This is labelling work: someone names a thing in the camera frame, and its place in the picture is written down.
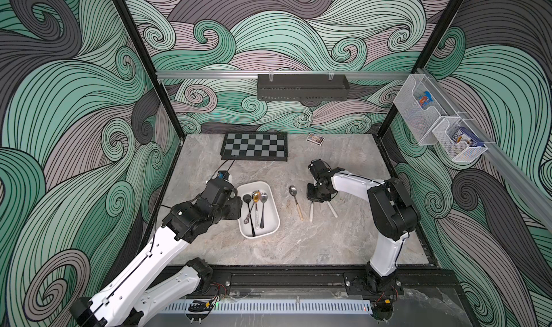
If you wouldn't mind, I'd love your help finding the black spoon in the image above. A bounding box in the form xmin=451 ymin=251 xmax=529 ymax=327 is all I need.
xmin=242 ymin=194 xmax=256 ymax=236

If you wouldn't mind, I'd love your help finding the wooden handle steel spoon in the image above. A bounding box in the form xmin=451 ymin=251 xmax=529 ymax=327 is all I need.
xmin=288 ymin=186 xmax=304 ymax=221

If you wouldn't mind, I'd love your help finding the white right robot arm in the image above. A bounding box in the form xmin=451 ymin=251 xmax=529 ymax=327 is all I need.
xmin=307 ymin=160 xmax=421 ymax=292

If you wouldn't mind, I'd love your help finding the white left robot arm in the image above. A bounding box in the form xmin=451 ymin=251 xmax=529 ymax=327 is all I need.
xmin=70 ymin=177 xmax=243 ymax=326

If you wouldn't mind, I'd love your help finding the white rectangular storage box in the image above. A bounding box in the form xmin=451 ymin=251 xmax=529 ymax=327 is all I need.
xmin=237 ymin=181 xmax=280 ymax=239

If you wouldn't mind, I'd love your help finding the small card box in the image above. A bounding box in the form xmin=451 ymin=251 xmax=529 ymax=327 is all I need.
xmin=307 ymin=134 xmax=325 ymax=146

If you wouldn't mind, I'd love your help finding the blue red item in bin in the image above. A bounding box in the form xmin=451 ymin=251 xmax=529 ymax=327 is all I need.
xmin=417 ymin=91 xmax=434 ymax=109

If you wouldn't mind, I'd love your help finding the blue card pack in bin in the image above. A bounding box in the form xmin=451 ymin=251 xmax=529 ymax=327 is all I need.
xmin=451 ymin=127 xmax=484 ymax=147

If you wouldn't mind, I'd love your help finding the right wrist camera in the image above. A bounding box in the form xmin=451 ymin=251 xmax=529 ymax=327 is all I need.
xmin=308 ymin=159 xmax=331 ymax=182

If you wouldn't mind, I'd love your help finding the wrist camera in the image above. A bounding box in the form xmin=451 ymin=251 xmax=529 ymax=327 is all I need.
xmin=308 ymin=159 xmax=331 ymax=182
xmin=216 ymin=170 xmax=231 ymax=183

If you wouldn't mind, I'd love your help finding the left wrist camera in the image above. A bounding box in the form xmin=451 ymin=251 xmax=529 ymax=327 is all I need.
xmin=216 ymin=170 xmax=231 ymax=183

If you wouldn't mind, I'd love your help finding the black wall tray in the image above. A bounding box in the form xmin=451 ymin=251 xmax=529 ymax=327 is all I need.
xmin=257 ymin=75 xmax=351 ymax=103

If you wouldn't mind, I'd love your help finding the white slotted cable duct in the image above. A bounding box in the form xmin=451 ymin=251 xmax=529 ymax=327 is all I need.
xmin=159 ymin=298 xmax=374 ymax=315

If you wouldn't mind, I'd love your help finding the clear wall bin upper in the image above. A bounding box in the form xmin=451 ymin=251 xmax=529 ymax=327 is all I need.
xmin=394 ymin=74 xmax=448 ymax=146

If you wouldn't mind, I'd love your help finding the clear wall bin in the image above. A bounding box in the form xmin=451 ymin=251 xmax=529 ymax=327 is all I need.
xmin=432 ymin=116 xmax=487 ymax=163
xmin=394 ymin=74 xmax=448 ymax=146

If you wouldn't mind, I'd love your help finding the aluminium back rail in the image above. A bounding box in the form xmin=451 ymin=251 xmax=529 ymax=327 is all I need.
xmin=156 ymin=70 xmax=410 ymax=81

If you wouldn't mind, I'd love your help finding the clear wall bin lower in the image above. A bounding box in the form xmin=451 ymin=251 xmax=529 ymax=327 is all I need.
xmin=432 ymin=116 xmax=487 ymax=163

